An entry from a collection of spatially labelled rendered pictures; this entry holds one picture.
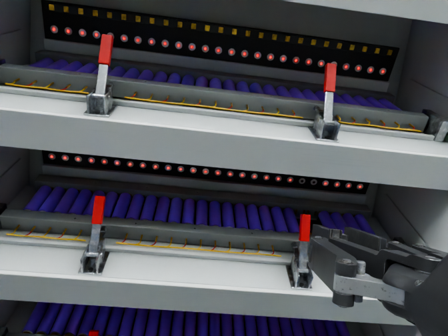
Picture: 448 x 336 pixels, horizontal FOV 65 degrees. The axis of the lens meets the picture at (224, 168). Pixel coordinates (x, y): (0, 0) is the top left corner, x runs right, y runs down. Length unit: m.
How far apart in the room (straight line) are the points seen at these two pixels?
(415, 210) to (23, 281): 0.54
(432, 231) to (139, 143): 0.41
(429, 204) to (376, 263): 0.31
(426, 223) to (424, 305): 0.38
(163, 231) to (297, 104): 0.25
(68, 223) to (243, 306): 0.26
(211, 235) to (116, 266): 0.13
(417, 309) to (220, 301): 0.31
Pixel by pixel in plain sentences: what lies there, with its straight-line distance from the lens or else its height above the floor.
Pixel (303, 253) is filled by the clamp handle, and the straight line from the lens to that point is 0.48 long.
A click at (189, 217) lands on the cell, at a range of 0.53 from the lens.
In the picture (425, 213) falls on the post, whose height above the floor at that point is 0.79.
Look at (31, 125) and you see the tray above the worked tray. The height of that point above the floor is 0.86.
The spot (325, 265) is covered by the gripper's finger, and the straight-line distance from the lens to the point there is 0.26.
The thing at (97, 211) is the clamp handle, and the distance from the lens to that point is 0.47.
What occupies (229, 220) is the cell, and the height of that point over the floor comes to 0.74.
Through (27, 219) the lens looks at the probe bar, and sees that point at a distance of 0.54.
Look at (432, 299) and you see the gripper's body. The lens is 0.20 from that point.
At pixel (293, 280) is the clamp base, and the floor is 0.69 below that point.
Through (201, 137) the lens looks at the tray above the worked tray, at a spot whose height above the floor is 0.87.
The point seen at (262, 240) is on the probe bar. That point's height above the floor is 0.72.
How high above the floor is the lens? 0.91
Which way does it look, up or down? 11 degrees down
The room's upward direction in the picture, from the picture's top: 7 degrees clockwise
